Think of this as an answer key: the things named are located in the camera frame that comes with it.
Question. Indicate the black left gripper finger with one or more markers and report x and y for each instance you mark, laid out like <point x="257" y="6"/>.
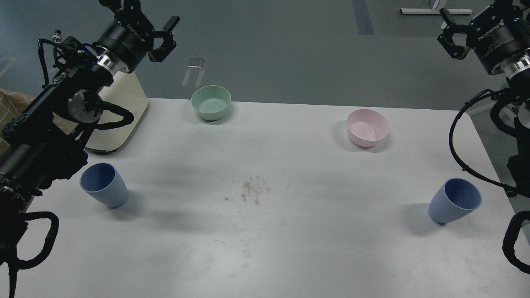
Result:
<point x="117" y="6"/>
<point x="168" y="44"/>

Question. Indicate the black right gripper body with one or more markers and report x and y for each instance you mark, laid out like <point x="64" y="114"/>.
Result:
<point x="498" y="35"/>

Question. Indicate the white stand base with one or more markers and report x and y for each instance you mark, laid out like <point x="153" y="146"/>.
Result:
<point x="435" y="8"/>

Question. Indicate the blue cup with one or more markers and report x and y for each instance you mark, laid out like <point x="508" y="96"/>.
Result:
<point x="455" y="199"/>
<point x="103" y="182"/>

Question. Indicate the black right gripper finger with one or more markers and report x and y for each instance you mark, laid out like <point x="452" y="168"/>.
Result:
<point x="446" y="38"/>

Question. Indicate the green bowl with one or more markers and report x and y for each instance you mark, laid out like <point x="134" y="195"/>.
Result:
<point x="211" y="102"/>

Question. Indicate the pink bowl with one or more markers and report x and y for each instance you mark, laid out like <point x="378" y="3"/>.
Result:
<point x="366" y="127"/>

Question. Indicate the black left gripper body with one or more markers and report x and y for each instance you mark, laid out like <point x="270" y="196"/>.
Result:
<point x="128" y="37"/>

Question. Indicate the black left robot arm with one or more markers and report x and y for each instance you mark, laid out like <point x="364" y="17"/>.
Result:
<point x="46" y="141"/>

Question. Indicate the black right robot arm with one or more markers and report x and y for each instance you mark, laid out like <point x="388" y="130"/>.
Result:
<point x="510" y="115"/>

